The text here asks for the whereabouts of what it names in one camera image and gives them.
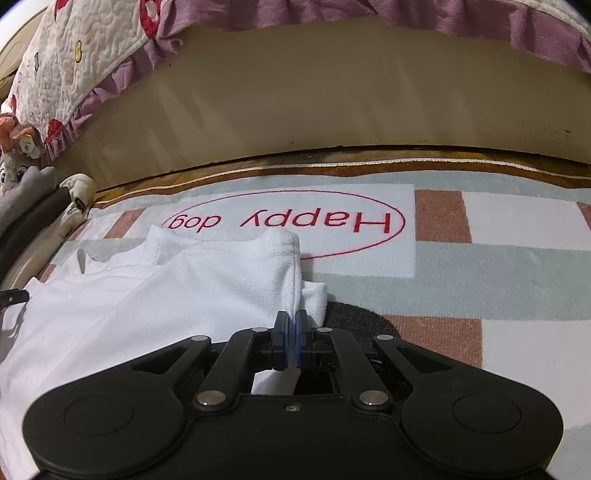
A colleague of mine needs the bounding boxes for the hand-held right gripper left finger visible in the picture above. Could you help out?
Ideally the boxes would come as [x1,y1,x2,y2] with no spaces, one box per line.
[130,311,293,412]

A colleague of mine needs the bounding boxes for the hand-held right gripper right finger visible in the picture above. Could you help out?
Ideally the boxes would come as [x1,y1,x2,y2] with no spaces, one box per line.
[295,308,459,413]

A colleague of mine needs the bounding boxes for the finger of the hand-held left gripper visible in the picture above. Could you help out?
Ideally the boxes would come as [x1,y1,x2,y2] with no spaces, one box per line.
[0,288,29,308]

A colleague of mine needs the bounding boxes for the white t-shirt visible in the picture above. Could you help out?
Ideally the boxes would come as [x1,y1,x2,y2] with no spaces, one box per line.
[0,228,329,480]

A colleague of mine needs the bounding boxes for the dark brown cloth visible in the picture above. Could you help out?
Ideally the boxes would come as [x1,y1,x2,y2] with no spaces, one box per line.
[323,302,402,344]

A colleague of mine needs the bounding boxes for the dark grey folded garment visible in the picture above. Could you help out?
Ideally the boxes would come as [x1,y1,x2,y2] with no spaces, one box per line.
[0,187,71,278]

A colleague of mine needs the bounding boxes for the grey rabbit plush toy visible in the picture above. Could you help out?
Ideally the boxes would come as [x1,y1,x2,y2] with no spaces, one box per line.
[0,110,44,197]

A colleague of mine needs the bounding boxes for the checked rug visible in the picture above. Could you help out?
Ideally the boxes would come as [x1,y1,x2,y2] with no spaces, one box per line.
[34,159,591,480]

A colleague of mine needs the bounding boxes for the cream bed headboard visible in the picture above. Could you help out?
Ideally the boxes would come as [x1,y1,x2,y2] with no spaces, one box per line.
[0,0,49,100]

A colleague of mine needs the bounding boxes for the quilted bedspread with red print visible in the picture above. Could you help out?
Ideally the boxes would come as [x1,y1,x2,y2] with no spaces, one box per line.
[7,0,591,160]

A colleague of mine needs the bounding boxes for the cream bed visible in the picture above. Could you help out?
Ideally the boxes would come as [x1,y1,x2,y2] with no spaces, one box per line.
[90,18,591,188]

